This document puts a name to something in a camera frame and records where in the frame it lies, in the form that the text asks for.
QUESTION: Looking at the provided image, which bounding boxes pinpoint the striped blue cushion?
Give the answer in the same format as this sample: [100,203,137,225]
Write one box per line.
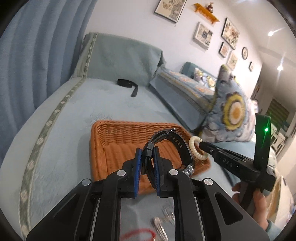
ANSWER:
[149,67,215,131]

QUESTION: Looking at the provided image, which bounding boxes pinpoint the black strap on sofa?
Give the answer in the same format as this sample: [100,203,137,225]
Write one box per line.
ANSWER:
[116,78,139,98]

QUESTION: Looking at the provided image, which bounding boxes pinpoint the white framed picture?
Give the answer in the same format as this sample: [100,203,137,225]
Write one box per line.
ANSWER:
[193,22,213,50]

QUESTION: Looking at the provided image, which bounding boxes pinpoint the blue curtain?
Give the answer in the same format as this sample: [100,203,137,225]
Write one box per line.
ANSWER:
[1,1,96,158]

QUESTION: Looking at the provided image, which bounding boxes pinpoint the cream spiral hair tie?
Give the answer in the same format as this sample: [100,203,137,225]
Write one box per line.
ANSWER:
[189,136,210,161]

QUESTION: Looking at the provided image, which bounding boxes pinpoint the right hand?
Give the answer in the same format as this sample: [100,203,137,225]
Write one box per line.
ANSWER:
[232,183,269,230]

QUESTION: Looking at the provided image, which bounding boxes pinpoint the black smart watch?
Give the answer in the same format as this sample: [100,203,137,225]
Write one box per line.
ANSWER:
[141,128,195,177]

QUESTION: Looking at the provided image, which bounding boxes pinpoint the figurine on shelf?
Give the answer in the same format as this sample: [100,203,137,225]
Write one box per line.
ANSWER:
[206,2,214,13]

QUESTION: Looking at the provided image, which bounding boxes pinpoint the floral throw pillow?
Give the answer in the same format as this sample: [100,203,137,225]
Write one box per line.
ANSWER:
[199,65,255,143]

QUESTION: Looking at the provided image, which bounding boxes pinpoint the silver hair clip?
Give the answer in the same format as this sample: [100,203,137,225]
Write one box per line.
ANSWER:
[152,217,169,241]

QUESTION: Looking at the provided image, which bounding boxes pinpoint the teal sofa back cushion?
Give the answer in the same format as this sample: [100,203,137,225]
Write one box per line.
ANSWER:
[72,33,166,86]

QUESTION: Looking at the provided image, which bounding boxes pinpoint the floral framed picture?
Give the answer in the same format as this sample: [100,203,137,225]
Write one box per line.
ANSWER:
[221,18,240,50]

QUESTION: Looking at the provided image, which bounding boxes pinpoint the small dark framed picture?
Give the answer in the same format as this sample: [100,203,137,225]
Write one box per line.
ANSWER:
[219,42,229,58]

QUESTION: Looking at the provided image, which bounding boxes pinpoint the tiny framed picture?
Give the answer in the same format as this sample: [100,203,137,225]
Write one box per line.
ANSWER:
[249,62,253,72]

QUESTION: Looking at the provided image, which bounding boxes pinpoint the light butterfly framed picture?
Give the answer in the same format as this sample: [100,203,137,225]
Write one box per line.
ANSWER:
[226,51,238,70]

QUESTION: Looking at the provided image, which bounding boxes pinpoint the orange wall shelf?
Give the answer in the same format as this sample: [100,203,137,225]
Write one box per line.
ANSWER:
[194,3,219,25]

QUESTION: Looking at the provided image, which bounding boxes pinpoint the round wall clock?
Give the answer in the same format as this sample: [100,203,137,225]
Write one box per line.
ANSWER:
[242,47,248,60]

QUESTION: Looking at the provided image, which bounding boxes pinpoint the red string bracelet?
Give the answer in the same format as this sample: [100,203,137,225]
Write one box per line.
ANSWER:
[119,228,156,241]

